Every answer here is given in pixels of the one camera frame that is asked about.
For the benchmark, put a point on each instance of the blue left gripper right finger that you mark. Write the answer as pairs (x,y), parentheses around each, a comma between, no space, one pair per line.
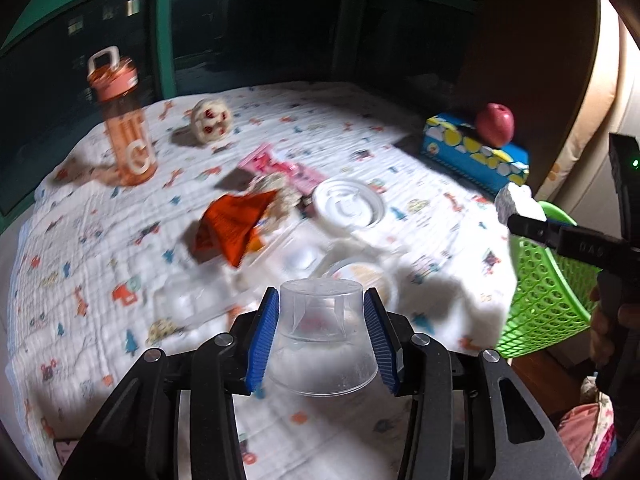
(384,341)

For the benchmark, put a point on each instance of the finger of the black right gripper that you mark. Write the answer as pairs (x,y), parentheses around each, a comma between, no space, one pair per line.
(545,233)

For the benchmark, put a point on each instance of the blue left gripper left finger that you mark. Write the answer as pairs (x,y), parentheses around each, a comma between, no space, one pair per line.
(261,334)

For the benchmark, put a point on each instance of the white tissue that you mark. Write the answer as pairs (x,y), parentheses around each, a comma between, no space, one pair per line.
(517,199)

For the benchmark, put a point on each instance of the clear plastic cup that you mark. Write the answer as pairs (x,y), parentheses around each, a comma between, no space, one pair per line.
(322,347)

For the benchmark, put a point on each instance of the clear plastic tray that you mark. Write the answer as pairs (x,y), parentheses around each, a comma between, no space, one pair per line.
(195,296)

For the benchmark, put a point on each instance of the white round plastic lid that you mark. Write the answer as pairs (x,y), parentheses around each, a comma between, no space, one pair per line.
(347,204)

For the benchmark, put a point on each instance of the green mesh trash basket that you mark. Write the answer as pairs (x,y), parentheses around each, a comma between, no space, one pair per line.
(551,302)

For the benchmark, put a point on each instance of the person right hand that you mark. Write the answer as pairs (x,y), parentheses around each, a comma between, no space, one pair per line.
(601,346)

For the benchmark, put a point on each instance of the floral beige pillow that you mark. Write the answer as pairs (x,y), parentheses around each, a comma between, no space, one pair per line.
(580,181)

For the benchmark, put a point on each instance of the small jelly cup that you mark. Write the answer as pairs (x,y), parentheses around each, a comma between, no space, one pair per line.
(368,272)

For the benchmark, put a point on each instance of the orange snack wrapper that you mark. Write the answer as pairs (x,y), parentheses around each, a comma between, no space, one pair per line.
(228,224)

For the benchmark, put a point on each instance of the red apple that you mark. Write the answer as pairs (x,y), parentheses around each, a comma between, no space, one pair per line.
(495,125)

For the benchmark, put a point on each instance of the blue yellow tissue box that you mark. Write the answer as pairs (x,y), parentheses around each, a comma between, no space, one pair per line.
(451,142)

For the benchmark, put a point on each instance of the crumpled white paper ball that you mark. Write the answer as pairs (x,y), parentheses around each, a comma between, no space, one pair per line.
(283,209)

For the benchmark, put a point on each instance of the patterned white bed blanket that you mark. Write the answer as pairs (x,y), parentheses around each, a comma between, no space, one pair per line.
(93,257)

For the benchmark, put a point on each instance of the floral pink cloth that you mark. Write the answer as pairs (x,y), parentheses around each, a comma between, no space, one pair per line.
(588,431)

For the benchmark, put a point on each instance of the pink snack wrapper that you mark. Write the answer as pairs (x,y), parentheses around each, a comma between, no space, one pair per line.
(265,160)

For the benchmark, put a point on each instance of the cream plush toy red spots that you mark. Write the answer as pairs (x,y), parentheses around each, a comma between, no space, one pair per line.
(210,121)

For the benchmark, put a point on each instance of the orange water bottle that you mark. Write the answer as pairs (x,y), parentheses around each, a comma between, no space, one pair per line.
(114,80)

